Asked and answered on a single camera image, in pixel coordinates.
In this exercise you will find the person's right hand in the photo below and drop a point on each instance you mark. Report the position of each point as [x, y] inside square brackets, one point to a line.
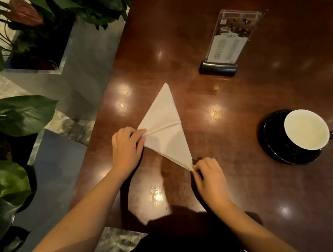
[212, 185]

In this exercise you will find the person's left hand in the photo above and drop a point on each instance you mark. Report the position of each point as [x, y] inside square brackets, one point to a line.
[126, 154]

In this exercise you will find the person's left thumb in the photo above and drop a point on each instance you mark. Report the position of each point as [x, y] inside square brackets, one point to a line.
[141, 145]

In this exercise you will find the person's right thumb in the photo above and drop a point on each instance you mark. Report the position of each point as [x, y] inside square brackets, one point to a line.
[197, 179]

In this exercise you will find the white cloth napkin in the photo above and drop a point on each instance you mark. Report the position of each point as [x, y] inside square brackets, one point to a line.
[165, 130]

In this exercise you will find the person's right forearm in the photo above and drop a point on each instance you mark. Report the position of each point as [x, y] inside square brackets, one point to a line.
[254, 235]

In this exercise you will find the person's left forearm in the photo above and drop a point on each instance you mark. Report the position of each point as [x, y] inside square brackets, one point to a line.
[67, 232]

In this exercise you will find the person's black clothing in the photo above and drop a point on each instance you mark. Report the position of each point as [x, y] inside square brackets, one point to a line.
[183, 250]

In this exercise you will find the black saucer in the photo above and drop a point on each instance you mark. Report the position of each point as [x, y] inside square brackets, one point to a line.
[274, 143]

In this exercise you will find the tall grey metal planter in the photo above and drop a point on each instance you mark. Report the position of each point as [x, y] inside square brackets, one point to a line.
[73, 72]

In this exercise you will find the low grey metal planter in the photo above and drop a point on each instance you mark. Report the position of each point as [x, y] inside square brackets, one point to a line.
[48, 182]

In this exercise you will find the black cup with white inside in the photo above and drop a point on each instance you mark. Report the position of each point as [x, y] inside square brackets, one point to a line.
[307, 130]

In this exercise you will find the clear acrylic menu stand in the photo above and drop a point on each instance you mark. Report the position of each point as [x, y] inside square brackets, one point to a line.
[228, 41]

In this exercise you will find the green broad-leaf plant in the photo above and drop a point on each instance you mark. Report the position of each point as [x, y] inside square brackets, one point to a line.
[5, 179]

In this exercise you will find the anthurium plant with red flower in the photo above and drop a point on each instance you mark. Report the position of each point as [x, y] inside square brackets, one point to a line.
[24, 21]

